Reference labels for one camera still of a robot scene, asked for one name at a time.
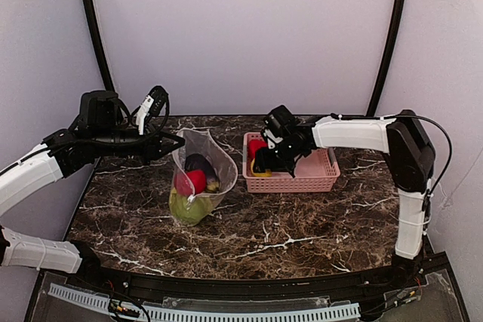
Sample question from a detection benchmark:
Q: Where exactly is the yellow toy lemon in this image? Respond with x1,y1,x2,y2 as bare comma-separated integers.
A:
250,159,272,178

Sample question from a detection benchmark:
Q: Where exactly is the red toy bell pepper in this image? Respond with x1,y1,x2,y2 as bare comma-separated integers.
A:
247,139,268,160

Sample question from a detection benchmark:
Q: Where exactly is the purple toy eggplant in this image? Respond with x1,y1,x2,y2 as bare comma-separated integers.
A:
184,153,220,193

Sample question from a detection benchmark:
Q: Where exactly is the pink perforated plastic basket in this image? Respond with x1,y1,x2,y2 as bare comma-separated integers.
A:
242,132,340,193

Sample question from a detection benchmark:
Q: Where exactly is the clear zip top bag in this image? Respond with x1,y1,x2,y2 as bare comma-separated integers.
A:
168,128,238,226

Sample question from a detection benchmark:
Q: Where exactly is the red toy tomato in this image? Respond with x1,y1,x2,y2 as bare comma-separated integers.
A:
174,169,207,197

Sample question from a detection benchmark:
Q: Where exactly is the green toy chayote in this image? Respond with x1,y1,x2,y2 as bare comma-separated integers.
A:
169,188,214,225

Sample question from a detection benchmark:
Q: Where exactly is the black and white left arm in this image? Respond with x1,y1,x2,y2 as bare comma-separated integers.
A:
1,86,185,274

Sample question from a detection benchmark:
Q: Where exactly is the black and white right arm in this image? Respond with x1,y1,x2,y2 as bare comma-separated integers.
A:
251,105,441,260

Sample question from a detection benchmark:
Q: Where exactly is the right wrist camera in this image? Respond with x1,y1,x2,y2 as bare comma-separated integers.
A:
261,105,300,149

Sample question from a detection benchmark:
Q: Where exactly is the white slotted cable duct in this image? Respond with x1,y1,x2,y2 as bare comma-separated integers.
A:
48,283,361,321

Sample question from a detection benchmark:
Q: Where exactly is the black curved front rail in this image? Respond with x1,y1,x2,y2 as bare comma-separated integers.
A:
35,252,454,309

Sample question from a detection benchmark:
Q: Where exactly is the black left frame post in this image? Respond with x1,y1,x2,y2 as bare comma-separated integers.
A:
82,0,115,91

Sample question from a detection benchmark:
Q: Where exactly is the black frame post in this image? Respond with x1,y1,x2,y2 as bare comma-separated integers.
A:
365,0,405,117
82,0,115,91

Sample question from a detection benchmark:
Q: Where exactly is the black right frame post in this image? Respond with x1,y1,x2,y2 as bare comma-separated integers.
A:
365,0,405,117

